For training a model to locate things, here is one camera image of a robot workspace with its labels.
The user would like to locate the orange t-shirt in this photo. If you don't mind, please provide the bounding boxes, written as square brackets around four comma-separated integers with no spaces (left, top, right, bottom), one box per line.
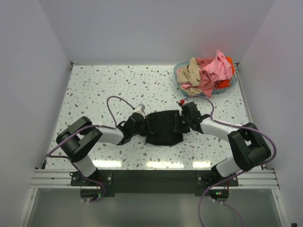
[215,53,235,89]

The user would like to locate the beige t-shirt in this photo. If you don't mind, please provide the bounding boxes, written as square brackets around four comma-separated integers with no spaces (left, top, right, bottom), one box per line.
[177,57,202,96]

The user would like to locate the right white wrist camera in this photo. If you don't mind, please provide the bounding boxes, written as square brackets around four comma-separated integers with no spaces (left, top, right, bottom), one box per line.
[178,99,185,106]

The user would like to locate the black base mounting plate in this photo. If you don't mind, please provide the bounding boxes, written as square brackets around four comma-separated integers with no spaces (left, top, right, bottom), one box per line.
[71,169,239,198]

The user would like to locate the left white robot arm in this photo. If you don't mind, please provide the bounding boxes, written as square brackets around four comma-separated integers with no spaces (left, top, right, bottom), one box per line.
[56,111,146,185]

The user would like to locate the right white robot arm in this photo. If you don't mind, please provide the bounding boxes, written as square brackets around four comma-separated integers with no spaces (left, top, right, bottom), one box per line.
[178,100,271,186]

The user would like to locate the teal plastic laundry basket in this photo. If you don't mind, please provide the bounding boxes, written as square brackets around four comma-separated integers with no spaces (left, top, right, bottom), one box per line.
[174,58,237,97]

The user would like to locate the aluminium frame rail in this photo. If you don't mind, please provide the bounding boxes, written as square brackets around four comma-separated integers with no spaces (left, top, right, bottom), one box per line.
[30,169,279,189]

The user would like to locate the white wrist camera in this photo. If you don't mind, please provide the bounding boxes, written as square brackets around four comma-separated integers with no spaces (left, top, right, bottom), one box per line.
[178,99,185,106]
[133,104,146,117]

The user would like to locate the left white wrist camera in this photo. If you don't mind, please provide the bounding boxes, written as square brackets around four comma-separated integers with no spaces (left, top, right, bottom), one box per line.
[133,104,146,117]

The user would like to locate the black t-shirt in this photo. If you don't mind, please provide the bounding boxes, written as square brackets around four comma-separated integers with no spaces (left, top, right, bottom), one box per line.
[145,110,183,146]

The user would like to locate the light pink t-shirt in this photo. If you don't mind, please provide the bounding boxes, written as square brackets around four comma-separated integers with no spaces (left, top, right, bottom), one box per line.
[180,83,192,89]

